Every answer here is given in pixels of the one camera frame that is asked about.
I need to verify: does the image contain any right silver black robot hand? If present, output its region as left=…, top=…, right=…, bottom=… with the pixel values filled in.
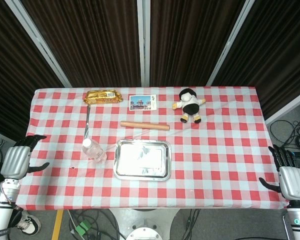
left=258, top=144, right=300, bottom=201

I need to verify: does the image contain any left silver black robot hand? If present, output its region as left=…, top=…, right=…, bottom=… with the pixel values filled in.
left=0, top=134, right=50, bottom=180

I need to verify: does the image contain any transparent plastic bottle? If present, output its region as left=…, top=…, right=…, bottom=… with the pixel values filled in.
left=81, top=138, right=108, bottom=165

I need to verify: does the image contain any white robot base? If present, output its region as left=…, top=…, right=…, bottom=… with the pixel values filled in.
left=109, top=208, right=181, bottom=240

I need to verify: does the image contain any stainless steel tray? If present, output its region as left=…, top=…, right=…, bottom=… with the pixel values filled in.
left=113, top=139, right=172, bottom=182

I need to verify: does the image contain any grey metal rod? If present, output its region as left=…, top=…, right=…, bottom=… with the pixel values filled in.
left=282, top=216, right=291, bottom=240

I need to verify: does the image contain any black white sneaker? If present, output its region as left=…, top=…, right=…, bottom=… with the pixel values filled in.
left=14, top=211, right=42, bottom=235

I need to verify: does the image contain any yellow floor tape strip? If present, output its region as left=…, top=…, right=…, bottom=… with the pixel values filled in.
left=51, top=209, right=65, bottom=240

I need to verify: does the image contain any thin metal rod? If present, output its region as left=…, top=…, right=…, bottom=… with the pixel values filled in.
left=83, top=104, right=92, bottom=145

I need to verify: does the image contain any dark brown curtain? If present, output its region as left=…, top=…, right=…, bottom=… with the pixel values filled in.
left=211, top=0, right=300, bottom=118
left=0, top=0, right=66, bottom=145
left=19, top=0, right=142, bottom=88
left=149, top=0, right=247, bottom=88

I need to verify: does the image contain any red white checkered tablecloth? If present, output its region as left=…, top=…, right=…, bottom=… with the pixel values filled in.
left=16, top=86, right=290, bottom=211

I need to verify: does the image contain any green plastic connector box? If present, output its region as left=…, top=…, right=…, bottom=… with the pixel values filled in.
left=74, top=220, right=92, bottom=236

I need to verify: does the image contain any golden biscuit packet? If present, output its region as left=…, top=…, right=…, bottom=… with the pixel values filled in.
left=83, top=90, right=123, bottom=105

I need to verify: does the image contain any black white plush doll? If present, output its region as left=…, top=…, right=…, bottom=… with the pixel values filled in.
left=171, top=87, right=207, bottom=124

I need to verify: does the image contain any wooden rolling pin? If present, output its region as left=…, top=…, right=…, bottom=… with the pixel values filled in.
left=120, top=120, right=171, bottom=131

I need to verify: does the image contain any picture postcard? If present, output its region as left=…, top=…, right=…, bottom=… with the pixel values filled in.
left=128, top=94, right=158, bottom=112

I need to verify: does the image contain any black cable bundle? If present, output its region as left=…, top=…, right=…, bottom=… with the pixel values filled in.
left=269, top=117, right=300, bottom=151

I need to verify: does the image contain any floor cable tangle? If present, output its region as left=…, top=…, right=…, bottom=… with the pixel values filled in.
left=64, top=208, right=127, bottom=240

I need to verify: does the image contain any silver partition post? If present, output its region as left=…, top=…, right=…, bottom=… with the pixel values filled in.
left=206, top=0, right=256, bottom=87
left=4, top=0, right=73, bottom=88
left=136, top=0, right=151, bottom=88

